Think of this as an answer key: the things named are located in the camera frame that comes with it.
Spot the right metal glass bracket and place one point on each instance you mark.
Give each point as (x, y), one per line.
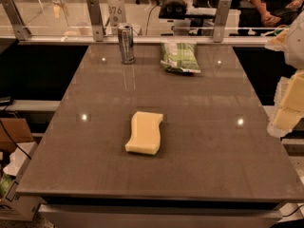
(221, 20)

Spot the brown cardboard box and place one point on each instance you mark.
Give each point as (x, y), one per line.
(12, 132)

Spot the middle metal glass bracket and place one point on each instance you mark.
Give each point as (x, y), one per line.
(95, 15)

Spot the white numbered sign post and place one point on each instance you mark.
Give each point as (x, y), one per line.
(117, 12)

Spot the white storage box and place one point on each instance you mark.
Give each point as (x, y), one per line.
(13, 206)

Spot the silver drink can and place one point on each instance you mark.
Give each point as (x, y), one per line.
(125, 36)

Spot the green jalapeno chip bag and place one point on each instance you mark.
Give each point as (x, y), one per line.
(179, 57)

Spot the black vr headset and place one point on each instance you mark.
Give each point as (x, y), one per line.
(172, 9)

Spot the left metal glass bracket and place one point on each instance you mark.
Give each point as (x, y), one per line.
(20, 30)

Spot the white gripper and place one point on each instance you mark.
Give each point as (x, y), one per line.
(296, 47)

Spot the metal glass bracket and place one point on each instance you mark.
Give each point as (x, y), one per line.
(221, 20)
(95, 15)
(20, 30)

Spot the yellow sponge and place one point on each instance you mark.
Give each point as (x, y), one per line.
(145, 133)

